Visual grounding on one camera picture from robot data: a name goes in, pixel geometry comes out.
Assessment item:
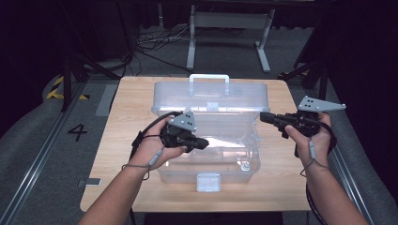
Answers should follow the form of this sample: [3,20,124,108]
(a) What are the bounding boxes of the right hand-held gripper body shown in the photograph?
[281,95,347,141]

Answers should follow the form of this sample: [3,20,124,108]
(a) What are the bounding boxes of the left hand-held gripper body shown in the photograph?
[159,110,202,150]

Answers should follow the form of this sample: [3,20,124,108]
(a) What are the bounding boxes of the clear plastic storage box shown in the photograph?
[151,73,270,193]

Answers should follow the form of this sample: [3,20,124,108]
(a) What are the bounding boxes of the person's right hand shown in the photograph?
[283,112,333,169]

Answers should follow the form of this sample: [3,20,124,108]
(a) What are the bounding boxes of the person's left hand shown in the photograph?
[129,116,190,172]

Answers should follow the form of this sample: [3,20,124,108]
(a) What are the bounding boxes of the black tripod stand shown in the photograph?
[277,57,330,102]
[60,0,122,113]

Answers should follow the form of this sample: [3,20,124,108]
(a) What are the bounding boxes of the grey tape strip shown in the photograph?
[77,177,103,188]

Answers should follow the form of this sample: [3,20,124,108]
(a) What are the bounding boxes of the yellow and black floor tape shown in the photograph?
[45,75,91,101]

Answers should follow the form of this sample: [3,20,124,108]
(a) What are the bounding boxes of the right gripper grey lanyard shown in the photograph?
[298,136,330,179]

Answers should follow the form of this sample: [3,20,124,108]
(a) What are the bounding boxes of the gripper grey lanyard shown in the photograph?
[120,133,166,182]
[298,136,330,179]

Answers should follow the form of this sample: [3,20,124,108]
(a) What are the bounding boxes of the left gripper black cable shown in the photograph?
[129,111,185,161]

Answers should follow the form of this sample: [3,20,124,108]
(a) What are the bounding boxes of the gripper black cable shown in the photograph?
[129,111,185,161]
[293,121,339,225]

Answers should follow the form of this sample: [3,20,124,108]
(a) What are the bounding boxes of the left gripper grey lanyard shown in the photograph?
[120,133,166,182]

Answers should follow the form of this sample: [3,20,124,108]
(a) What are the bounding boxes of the metal floor rail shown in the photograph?
[0,82,87,225]
[303,87,377,225]

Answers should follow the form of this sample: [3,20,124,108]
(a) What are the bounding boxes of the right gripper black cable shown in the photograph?
[293,121,339,225]

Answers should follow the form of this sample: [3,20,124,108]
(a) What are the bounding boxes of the bundle of floor cables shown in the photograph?
[133,23,201,79]

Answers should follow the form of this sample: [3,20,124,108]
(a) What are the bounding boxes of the grey metal desk frame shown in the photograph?
[186,4,277,75]

